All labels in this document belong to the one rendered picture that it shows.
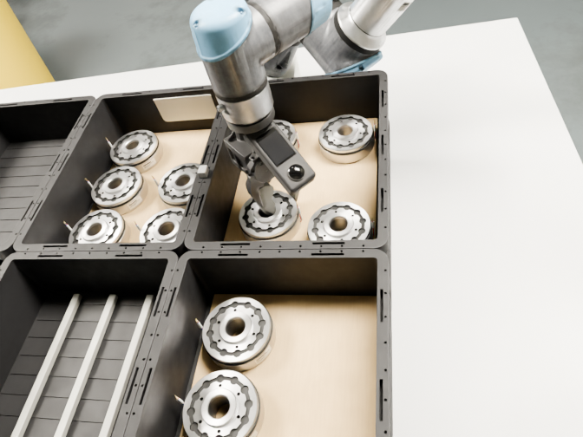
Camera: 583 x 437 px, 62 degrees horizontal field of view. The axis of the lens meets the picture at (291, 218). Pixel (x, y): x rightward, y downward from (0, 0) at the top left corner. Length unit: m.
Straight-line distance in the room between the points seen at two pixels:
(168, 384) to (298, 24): 0.50
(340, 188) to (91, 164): 0.50
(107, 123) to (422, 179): 0.68
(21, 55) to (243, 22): 2.47
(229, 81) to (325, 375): 0.41
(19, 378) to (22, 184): 0.47
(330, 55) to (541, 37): 1.84
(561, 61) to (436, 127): 1.52
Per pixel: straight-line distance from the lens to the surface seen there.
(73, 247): 0.83
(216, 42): 0.61
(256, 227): 0.80
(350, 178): 0.88
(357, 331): 0.71
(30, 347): 0.90
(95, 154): 1.07
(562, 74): 2.54
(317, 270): 0.69
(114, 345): 0.82
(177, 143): 1.06
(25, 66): 3.04
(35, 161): 1.23
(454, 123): 1.17
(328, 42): 1.04
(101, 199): 0.98
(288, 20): 0.66
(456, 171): 1.06
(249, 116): 0.67
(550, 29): 2.83
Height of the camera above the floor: 1.47
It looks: 50 degrees down
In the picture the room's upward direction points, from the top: 17 degrees counter-clockwise
